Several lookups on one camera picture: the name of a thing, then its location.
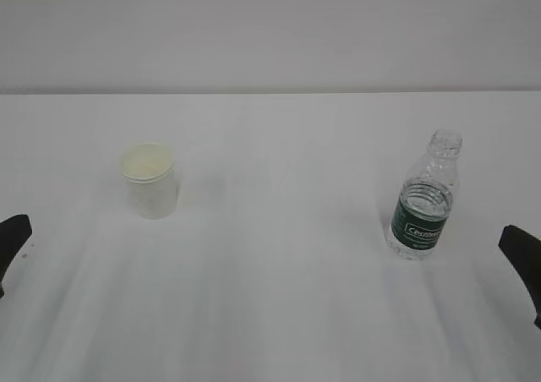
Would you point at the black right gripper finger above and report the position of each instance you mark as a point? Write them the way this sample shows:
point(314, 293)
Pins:
point(523, 252)

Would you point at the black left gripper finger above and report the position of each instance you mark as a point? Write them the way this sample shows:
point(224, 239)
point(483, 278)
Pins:
point(14, 233)

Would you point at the clear plastic water bottle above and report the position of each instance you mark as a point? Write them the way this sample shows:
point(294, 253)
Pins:
point(426, 197)

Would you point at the white paper cup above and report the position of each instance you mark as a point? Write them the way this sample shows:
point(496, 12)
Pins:
point(148, 170)

